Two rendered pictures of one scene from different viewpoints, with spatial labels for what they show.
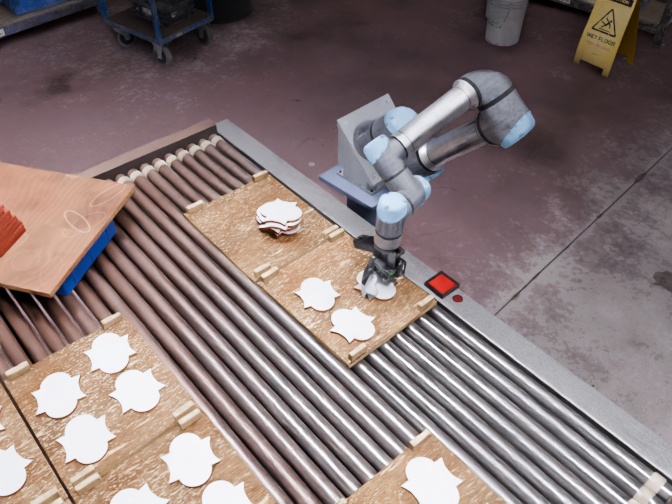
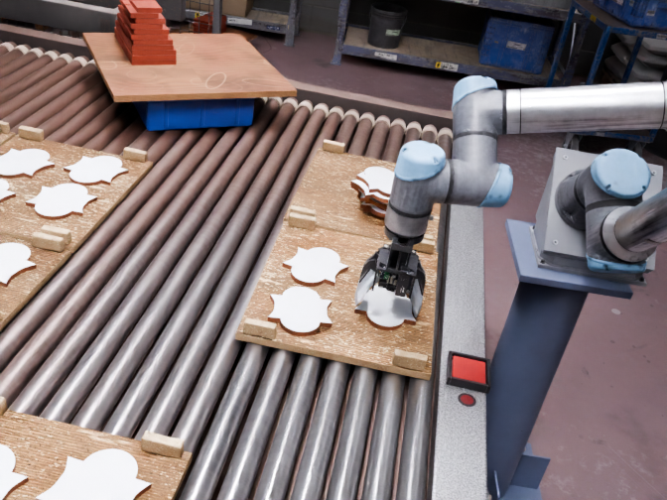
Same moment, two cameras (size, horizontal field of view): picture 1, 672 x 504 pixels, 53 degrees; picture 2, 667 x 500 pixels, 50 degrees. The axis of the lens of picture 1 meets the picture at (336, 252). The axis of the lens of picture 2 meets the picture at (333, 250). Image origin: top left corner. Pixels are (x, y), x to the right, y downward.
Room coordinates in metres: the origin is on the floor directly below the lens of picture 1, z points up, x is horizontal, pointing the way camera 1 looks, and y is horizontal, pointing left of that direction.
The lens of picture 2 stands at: (0.50, -0.82, 1.76)
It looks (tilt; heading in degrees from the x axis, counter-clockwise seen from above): 32 degrees down; 45
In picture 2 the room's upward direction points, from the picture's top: 9 degrees clockwise
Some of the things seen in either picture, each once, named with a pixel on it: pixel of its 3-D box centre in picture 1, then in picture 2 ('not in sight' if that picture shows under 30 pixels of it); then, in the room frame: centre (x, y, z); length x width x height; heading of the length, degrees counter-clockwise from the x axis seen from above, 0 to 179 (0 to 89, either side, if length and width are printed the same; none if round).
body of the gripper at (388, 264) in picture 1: (387, 258); (398, 257); (1.35, -0.14, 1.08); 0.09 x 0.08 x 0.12; 41
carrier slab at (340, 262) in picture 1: (346, 293); (347, 291); (1.35, -0.03, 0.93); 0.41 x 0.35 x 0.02; 41
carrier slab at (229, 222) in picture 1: (261, 224); (370, 195); (1.67, 0.25, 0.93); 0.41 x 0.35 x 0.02; 40
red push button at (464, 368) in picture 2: (441, 284); (467, 372); (1.39, -0.32, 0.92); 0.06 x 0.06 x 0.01; 40
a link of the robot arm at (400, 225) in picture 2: (388, 236); (409, 217); (1.35, -0.14, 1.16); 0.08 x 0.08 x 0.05
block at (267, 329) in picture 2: (357, 352); (259, 328); (1.12, -0.06, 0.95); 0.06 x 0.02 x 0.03; 131
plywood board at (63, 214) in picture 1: (24, 223); (186, 62); (1.56, 0.97, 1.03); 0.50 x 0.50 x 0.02; 75
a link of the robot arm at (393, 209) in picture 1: (391, 214); (418, 179); (1.35, -0.15, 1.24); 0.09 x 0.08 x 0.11; 144
